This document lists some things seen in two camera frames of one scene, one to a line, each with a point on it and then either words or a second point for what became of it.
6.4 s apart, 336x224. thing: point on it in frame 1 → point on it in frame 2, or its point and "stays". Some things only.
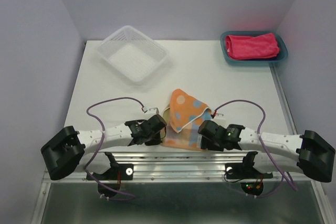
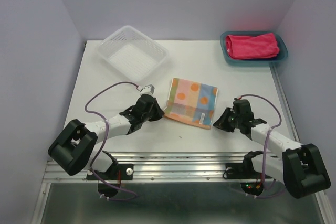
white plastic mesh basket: [135, 54] stays
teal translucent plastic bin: [281, 56] stays
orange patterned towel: [183, 118] → [191, 103]
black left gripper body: [153, 139] → [145, 117]
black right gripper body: [212, 144] → [239, 119]
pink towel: [242, 47] stays
